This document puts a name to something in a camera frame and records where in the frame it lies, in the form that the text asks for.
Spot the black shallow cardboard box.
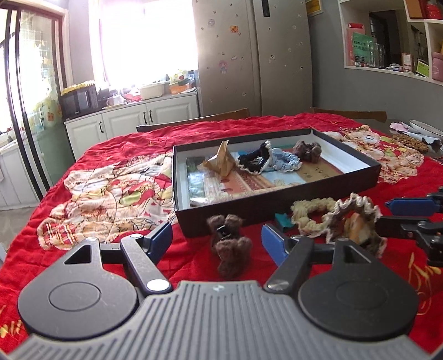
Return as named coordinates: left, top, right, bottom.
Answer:
left=172, top=128, right=382, bottom=238

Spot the colourful booklet in box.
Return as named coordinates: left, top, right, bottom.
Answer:
left=186, top=157, right=342, bottom=206

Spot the wooden chair right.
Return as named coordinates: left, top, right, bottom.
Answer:
left=310, top=107, right=387, bottom=123

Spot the black white-edged scrunchie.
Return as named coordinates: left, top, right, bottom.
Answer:
left=236, top=140, right=272, bottom=176

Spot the brown beaded mat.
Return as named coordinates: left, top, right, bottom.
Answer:
left=392, top=133, right=429, bottom=154

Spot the brown white-edged scrunchie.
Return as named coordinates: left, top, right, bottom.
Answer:
left=322, top=193, right=387, bottom=258

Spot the cream knitted scrunchie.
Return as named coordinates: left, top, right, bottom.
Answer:
left=291, top=197, right=336, bottom=238

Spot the teal binder clip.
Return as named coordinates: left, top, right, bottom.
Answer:
left=274, top=213, right=294, bottom=233

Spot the black microwave oven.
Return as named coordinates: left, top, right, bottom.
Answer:
left=59, top=85, right=101, bottom=120

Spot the dark wooden chair back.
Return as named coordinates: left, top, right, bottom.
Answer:
left=136, top=108, right=250, bottom=133

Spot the cream plastic basin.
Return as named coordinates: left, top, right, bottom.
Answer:
left=140, top=82, right=164, bottom=101

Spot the white kitchen cabinet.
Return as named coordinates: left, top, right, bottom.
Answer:
left=65, top=89, right=200, bottom=159

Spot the brown fuzzy hair claw small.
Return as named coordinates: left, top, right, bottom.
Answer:
left=207, top=214, right=252, bottom=280

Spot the stainless steel refrigerator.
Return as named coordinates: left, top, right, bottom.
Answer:
left=192, top=0, right=312, bottom=116

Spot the red quilted bedspread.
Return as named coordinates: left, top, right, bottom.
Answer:
left=1, top=113, right=442, bottom=353

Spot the light blue knitted scrunchie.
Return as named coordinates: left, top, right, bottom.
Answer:
left=269, top=148, right=303, bottom=173

